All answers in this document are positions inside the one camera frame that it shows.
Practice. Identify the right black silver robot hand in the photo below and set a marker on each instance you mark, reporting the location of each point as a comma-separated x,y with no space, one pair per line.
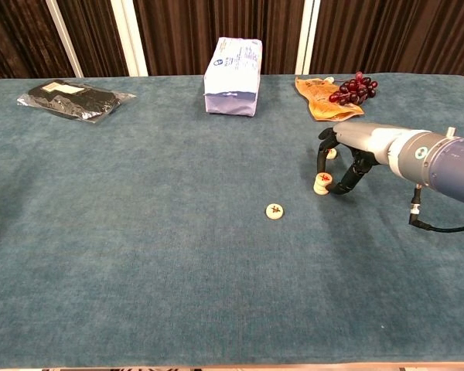
363,139

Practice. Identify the wooden button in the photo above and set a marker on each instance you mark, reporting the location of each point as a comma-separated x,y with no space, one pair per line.
319,192
332,154
274,211
325,178
318,186

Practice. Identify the dark red grape bunch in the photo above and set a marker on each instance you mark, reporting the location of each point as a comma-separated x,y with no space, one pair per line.
353,90

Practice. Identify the orange spout pouch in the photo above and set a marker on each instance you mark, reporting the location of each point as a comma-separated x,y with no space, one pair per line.
317,96

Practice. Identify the white blue tissue pack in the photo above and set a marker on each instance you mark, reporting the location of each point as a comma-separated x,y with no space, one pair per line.
232,73

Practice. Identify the dark brown pleated curtain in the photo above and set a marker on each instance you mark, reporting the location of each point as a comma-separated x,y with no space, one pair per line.
216,27

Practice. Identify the teal table cloth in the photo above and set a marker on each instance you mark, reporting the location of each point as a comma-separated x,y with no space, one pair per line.
139,251

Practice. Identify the black socks in plastic bag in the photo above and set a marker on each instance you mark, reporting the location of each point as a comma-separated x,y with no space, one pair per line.
73,100

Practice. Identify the white partition post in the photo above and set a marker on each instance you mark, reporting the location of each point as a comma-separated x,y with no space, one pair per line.
129,38
65,38
307,38

